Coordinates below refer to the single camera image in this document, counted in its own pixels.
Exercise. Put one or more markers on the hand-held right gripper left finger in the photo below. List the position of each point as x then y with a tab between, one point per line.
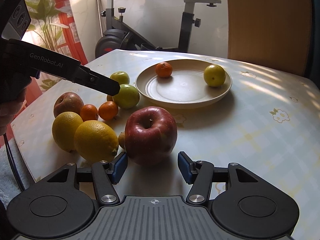
120	166

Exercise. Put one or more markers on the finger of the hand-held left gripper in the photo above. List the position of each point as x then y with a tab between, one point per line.
107	86

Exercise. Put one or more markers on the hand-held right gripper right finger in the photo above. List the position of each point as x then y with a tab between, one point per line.
183	166

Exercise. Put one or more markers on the green apple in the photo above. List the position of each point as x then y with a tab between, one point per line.
128	98
120	77

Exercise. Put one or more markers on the orange tangerine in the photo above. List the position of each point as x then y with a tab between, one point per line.
108	110
89	112
164	70

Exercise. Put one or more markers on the small brown kiwi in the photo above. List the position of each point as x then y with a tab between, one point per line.
121	140

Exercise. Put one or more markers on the yellow lemon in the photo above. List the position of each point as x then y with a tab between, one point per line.
65	130
96	141

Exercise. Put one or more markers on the large dark red apple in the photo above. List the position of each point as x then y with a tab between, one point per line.
150	137

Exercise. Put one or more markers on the dull reddish brown apple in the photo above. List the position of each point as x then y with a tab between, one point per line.
67	103

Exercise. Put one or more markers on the cream round plate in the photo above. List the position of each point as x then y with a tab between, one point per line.
185	90

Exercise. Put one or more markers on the person's left hand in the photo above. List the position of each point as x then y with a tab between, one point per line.
8	115

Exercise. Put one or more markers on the black exercise bike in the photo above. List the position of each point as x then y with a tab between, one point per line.
112	37

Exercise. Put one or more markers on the white fluffy towel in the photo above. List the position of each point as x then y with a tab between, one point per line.
7	180

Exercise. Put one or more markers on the wooden chair back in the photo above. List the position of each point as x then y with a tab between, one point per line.
270	25

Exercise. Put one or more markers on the metal wall pipe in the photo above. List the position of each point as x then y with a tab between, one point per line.
99	15

